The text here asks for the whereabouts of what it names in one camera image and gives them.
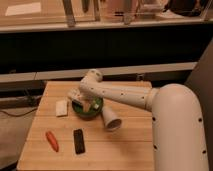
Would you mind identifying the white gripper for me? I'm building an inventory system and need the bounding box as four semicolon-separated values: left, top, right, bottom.
68;89;97;112

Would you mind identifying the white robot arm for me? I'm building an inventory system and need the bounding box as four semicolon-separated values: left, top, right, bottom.
68;69;210;171

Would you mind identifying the green ceramic bowl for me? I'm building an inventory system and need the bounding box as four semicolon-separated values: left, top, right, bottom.
72;98;104;120

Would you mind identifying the white sponge block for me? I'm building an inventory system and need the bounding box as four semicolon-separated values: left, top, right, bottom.
56;100;68;117

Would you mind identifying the black rectangular bar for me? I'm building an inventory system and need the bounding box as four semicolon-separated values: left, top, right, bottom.
73;129;85;154

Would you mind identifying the orange carrot toy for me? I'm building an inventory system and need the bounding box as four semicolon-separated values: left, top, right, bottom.
45;131;59;152

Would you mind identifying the wooden table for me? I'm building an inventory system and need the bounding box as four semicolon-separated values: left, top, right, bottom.
17;81;154;171

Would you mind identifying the black floor cable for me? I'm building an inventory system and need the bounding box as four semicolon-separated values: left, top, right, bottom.
0;107;38;118

